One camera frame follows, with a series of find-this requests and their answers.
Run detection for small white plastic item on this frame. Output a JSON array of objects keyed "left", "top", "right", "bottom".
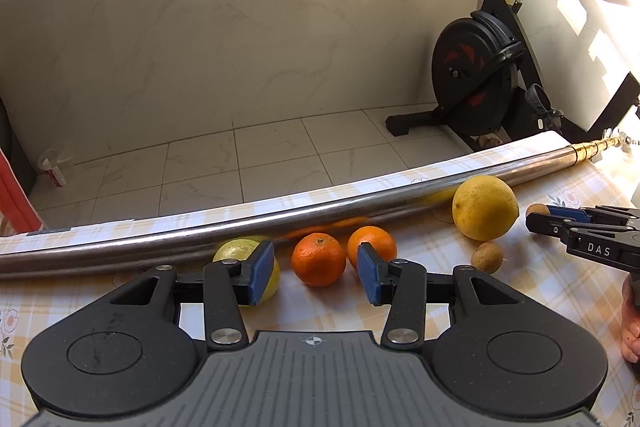
[{"left": 37, "top": 148, "right": 76, "bottom": 188}]

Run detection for telescopic metal pole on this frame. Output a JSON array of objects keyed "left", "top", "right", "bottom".
[{"left": 0, "top": 136, "right": 640, "bottom": 280}]

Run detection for black exercise bike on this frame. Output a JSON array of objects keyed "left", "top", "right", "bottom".
[{"left": 385, "top": 0, "right": 612, "bottom": 152}]

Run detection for large round yellow lemon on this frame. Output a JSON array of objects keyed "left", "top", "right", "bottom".
[{"left": 452, "top": 175, "right": 521, "bottom": 242}]

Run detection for orange mandarin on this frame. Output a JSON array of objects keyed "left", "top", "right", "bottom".
[
  {"left": 347, "top": 226, "right": 398, "bottom": 275},
  {"left": 291, "top": 232, "right": 347, "bottom": 288}
]

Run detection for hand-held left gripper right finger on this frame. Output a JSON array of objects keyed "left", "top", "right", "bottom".
[{"left": 356, "top": 242, "right": 523, "bottom": 353}]

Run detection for red printed plant curtain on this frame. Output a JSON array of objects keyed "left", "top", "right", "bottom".
[{"left": 0, "top": 149, "right": 46, "bottom": 238}]

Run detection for green-yellow lime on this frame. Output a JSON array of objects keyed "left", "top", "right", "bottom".
[{"left": 212, "top": 237, "right": 281, "bottom": 308}]

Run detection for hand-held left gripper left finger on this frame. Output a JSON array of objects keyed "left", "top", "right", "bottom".
[{"left": 109, "top": 241, "right": 277, "bottom": 353}]

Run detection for person's right hand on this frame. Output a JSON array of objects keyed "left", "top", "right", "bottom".
[{"left": 620, "top": 277, "right": 640, "bottom": 364}]

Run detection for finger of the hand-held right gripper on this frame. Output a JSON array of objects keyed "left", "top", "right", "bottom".
[
  {"left": 526, "top": 213, "right": 573, "bottom": 242},
  {"left": 546, "top": 204, "right": 640, "bottom": 228}
]

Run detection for checked floral tablecloth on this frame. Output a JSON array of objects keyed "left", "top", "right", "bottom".
[{"left": 0, "top": 129, "right": 640, "bottom": 427}]

